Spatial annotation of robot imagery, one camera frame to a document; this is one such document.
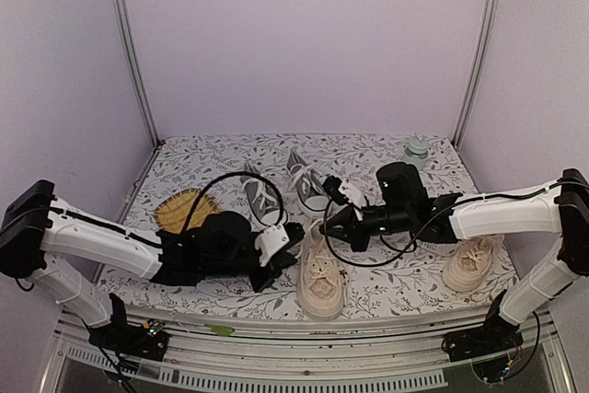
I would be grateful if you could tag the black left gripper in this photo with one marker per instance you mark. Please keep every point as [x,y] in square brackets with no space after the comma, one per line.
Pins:
[275,269]

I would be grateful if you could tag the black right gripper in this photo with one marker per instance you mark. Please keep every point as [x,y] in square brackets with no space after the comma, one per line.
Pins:
[347,218]

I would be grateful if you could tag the grey sneaker with white laces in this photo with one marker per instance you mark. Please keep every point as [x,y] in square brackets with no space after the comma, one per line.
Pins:
[262,203]

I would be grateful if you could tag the beige sneaker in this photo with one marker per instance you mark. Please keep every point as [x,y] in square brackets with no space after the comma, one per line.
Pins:
[471,263]
[321,290]

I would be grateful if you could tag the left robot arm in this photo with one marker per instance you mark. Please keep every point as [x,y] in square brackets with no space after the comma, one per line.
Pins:
[39,230]

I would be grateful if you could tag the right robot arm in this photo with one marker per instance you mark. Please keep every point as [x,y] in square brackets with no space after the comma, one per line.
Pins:
[559,207]

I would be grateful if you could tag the yellow bamboo fan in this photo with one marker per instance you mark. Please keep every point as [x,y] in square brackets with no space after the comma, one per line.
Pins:
[171,214]

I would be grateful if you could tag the floral patterned table mat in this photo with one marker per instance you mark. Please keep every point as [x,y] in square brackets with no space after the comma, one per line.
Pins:
[379,284]

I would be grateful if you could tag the green tape piece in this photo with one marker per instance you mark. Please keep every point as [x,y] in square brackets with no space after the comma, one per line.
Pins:
[220,330]

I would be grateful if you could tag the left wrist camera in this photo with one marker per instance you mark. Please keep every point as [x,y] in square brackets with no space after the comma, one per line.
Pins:
[276,238]

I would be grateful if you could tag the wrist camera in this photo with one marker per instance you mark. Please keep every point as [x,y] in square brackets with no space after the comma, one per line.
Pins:
[342,192]
[276,238]

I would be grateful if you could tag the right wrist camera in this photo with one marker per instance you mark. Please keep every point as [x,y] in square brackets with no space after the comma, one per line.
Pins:
[342,192]

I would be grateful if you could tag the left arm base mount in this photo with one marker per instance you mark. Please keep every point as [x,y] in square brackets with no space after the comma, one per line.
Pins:
[148,340]

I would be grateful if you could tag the aluminium front rail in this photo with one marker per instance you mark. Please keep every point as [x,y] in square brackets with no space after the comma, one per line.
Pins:
[400,354]

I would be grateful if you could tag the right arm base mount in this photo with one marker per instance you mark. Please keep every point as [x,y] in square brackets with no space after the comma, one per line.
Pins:
[493,335]

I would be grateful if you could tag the left aluminium frame post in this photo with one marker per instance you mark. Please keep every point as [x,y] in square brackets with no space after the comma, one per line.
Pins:
[132,60]

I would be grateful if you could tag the aluminium frame post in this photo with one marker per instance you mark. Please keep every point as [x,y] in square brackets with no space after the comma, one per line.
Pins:
[475,74]
[132,60]

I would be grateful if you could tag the right aluminium frame post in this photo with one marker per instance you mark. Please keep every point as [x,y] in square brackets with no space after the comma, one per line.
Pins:
[475,74]

